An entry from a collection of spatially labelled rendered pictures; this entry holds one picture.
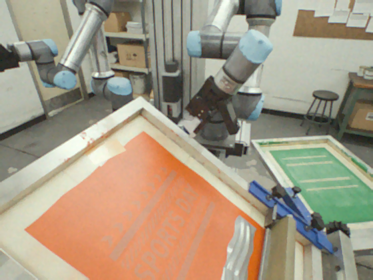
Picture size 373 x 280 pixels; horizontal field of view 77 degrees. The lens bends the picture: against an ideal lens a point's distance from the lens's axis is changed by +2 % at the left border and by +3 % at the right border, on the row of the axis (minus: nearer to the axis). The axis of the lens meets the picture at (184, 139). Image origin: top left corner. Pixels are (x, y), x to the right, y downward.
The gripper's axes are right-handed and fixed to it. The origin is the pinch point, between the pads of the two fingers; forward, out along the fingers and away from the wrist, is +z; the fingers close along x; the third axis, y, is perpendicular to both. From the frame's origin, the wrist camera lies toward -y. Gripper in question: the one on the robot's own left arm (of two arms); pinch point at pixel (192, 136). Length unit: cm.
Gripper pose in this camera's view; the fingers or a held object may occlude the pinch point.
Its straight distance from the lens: 77.1
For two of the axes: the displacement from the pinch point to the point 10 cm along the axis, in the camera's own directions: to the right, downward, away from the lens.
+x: -4.0, 4.8, -7.8
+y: -7.8, -6.3, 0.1
